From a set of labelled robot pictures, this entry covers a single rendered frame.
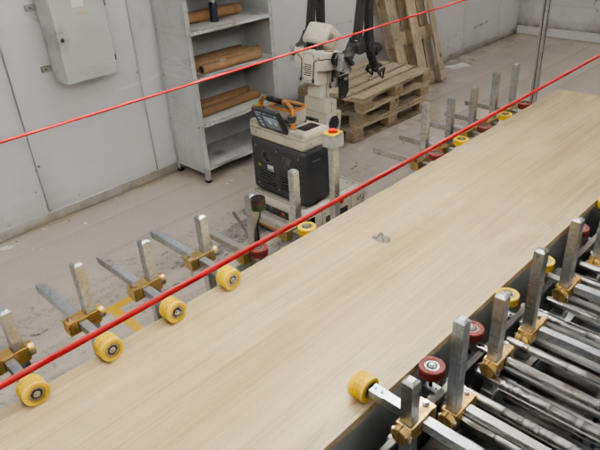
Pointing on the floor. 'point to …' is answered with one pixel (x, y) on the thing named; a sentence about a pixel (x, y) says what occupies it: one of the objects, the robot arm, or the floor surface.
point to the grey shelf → (196, 149)
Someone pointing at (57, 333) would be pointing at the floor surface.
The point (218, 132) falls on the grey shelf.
